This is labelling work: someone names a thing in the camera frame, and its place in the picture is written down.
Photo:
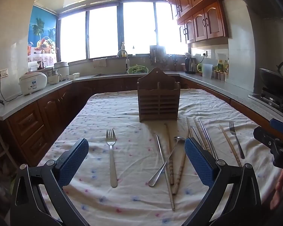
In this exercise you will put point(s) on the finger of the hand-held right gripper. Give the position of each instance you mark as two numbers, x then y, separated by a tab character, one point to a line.
264	135
279	126

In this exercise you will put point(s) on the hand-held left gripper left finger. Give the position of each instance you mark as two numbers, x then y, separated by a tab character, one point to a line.
73	162

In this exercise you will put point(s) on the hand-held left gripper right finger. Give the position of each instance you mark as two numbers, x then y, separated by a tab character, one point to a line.
199	162

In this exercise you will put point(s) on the wooden chopstick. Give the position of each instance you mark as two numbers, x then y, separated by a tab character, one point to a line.
200	131
179	174
167	141
188	127
230	144

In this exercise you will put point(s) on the metal chopstick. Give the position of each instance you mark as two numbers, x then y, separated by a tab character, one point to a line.
159	146
206	134
197	136

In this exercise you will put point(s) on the small steel fork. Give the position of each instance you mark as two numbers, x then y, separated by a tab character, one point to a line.
235	139

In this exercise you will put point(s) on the steel spoon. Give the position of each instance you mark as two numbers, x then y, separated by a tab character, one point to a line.
179	138

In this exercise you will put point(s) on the large steel fork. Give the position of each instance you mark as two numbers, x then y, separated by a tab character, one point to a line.
111	160

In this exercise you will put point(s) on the brown wooden utensil holder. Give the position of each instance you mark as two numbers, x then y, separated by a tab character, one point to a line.
158	103

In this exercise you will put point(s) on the person's right hand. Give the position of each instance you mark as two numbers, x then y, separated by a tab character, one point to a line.
280	186

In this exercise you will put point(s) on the black gas stove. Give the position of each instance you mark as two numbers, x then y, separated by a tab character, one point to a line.
271	98

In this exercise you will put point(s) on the black wok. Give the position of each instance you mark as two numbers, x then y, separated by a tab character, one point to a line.
273	77

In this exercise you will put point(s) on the brown wooden base cabinets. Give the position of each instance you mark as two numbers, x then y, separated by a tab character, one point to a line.
26	122

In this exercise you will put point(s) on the white dotted tablecloth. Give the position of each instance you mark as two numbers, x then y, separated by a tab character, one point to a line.
122	113

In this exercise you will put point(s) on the grey speckled kitchen countertop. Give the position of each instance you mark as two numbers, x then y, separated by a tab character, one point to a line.
11	106

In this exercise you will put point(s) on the white bowl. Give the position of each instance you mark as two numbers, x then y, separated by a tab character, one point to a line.
70	77

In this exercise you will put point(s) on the translucent plastic pitcher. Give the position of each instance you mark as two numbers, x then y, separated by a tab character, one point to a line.
207	71

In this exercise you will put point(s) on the white glass health kettle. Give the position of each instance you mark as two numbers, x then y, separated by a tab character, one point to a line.
53	78

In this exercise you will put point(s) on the white rectangular dish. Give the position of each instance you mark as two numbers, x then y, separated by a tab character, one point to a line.
76	74

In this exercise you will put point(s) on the white rice cooker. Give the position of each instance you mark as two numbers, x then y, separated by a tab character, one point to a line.
33	82

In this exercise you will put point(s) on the green plastic jug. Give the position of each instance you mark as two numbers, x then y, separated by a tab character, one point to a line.
199	68

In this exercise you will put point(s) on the white electric cooking pot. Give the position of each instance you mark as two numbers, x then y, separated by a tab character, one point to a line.
62	69

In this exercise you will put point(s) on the steel kitchen sink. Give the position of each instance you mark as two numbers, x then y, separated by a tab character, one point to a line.
108	74

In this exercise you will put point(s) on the black electric kettle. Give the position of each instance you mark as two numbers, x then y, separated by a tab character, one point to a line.
190	66

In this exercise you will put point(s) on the wooden knife and scissors holder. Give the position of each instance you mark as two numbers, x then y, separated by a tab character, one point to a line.
175	63

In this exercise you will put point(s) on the pale dish cloth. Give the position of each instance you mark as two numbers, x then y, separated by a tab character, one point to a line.
99	62

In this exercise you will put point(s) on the white plastic container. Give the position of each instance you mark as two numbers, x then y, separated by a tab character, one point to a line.
34	66

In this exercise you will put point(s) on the small white cup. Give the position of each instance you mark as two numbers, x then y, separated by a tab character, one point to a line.
188	55

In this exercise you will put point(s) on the green colander with vegetables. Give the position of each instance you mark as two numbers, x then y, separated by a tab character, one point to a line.
138	70

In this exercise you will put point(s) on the steel kitchen faucet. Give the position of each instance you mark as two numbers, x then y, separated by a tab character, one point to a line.
127	63

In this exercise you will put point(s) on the yellow dish soap bottle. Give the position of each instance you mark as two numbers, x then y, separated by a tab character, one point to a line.
123	51

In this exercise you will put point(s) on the small clear pump bottle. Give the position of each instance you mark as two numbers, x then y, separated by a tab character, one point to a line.
133	53

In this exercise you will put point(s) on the large kitchen window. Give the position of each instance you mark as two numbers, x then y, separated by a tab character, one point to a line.
103	33

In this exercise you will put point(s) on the beach fruit print window blind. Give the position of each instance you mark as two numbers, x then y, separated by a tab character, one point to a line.
41	28

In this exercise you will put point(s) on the white single wall socket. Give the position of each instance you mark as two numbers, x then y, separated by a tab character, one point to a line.
204	53

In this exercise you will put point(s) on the brown wooden wall cabinets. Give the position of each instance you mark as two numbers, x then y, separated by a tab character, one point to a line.
210	23

